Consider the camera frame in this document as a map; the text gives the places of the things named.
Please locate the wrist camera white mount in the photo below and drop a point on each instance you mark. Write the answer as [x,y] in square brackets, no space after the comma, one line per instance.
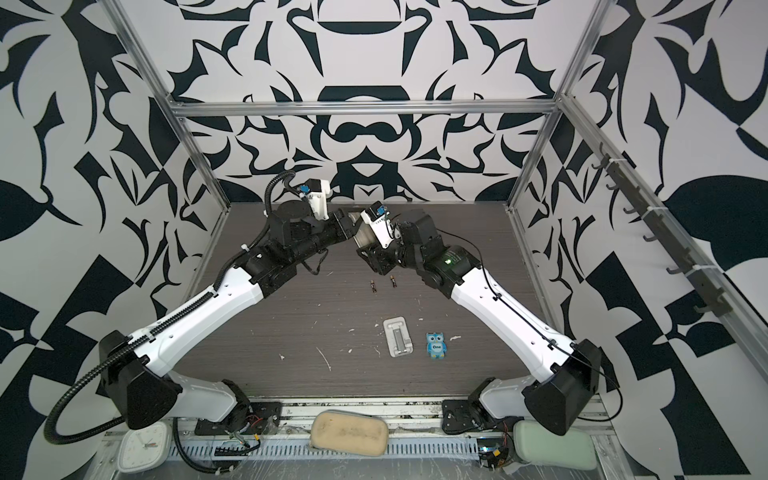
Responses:
[316,193]
[377,218]

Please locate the white slotted cable duct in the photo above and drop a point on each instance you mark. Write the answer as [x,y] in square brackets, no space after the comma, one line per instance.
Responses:
[286,449]

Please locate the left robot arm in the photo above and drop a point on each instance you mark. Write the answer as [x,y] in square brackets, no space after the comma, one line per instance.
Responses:
[144,385]

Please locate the white square clock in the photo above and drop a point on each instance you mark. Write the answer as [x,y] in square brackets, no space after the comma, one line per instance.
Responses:
[144,449]

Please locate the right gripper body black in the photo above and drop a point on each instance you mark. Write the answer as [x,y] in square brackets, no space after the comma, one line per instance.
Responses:
[389,258]

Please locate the black wall hook rail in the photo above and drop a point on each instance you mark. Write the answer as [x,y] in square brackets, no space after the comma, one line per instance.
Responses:
[666,230]

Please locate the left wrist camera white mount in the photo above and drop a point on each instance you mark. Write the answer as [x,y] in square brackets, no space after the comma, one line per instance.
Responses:
[316,193]

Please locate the white remote control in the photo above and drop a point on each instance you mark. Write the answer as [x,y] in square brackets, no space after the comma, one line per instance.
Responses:
[364,236]

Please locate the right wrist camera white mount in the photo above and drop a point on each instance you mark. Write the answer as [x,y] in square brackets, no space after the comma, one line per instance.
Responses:
[377,218]

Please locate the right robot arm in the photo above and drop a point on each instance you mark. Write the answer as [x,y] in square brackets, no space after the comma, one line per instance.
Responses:
[565,373]

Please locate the pale green sponge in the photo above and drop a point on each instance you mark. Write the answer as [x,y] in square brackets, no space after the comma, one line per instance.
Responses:
[535,445]

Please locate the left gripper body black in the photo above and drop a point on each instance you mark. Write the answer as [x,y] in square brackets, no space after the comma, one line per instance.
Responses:
[341,224]

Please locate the tan sponge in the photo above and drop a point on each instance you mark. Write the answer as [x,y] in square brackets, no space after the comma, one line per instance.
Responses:
[349,432]

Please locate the blue owl figurine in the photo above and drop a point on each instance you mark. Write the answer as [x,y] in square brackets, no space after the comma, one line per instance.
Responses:
[436,346]

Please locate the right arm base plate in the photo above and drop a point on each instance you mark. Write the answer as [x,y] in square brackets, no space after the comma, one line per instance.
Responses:
[458,417]

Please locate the small circuit board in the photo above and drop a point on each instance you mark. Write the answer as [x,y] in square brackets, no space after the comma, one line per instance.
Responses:
[493,452]

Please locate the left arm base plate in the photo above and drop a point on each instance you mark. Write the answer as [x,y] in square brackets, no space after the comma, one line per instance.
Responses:
[257,418]

